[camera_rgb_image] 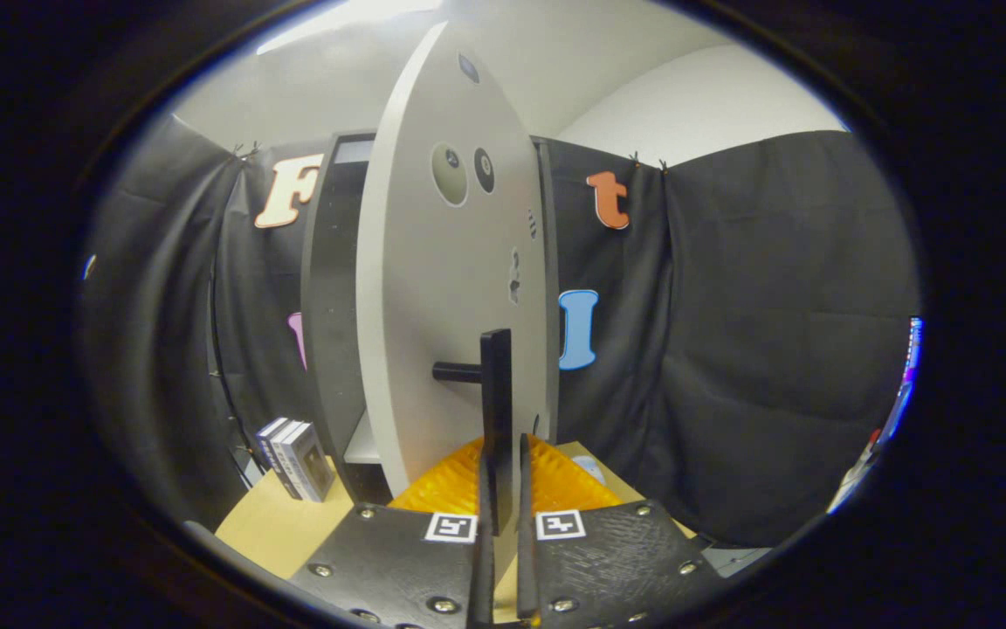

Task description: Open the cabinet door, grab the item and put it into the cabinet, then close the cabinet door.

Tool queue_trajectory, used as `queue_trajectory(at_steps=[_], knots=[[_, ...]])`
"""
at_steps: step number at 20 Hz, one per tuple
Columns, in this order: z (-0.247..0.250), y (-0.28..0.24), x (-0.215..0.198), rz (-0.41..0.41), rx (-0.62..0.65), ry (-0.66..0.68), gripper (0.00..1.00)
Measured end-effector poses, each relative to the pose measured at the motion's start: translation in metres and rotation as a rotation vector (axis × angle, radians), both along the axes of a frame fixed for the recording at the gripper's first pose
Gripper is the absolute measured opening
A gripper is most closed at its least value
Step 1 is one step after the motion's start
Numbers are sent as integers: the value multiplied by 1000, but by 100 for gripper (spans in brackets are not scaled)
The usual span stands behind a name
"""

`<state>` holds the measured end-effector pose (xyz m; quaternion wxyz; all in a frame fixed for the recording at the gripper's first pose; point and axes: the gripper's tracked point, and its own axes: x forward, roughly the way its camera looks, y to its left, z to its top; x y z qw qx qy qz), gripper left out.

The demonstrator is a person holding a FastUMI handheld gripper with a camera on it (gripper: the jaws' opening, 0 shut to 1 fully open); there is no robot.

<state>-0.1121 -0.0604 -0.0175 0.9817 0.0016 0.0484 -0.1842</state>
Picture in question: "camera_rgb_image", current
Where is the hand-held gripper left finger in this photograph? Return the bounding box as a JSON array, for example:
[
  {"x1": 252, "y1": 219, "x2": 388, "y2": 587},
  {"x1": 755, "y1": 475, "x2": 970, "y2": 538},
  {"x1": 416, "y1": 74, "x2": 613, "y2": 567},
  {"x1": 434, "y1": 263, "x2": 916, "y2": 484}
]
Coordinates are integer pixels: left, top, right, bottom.
[{"x1": 289, "y1": 435, "x2": 499, "y2": 629}]

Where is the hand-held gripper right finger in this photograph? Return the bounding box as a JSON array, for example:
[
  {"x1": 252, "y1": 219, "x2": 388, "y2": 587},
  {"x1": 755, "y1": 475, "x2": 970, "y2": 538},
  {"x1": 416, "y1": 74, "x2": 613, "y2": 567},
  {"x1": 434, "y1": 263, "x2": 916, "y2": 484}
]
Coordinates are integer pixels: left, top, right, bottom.
[{"x1": 516, "y1": 432, "x2": 728, "y2": 628}]

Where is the black door handle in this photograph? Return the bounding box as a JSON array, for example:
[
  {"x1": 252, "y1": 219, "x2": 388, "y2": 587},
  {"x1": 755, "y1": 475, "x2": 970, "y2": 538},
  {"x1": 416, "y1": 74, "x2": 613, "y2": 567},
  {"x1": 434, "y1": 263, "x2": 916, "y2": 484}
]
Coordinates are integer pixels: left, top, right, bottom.
[{"x1": 431, "y1": 328, "x2": 513, "y2": 536}]

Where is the pale grey cabinet door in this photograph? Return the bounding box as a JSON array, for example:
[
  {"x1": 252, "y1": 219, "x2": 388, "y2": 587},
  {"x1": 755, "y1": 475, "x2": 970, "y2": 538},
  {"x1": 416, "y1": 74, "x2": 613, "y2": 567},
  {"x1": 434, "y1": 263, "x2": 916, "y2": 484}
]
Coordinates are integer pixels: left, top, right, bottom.
[{"x1": 355, "y1": 19, "x2": 556, "y2": 499}]

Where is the white paper cup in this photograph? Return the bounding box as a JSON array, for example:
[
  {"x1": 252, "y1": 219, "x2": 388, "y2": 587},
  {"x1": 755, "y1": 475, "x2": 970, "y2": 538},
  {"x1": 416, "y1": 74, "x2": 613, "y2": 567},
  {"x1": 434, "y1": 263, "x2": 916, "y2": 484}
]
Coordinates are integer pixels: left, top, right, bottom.
[{"x1": 568, "y1": 453, "x2": 610, "y2": 486}]

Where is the black backdrop cloth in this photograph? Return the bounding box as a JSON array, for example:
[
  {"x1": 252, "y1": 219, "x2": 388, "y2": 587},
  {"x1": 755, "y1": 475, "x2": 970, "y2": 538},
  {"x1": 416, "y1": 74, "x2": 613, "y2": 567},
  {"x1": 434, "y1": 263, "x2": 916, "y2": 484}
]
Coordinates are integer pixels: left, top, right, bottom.
[{"x1": 75, "y1": 114, "x2": 921, "y2": 551}]

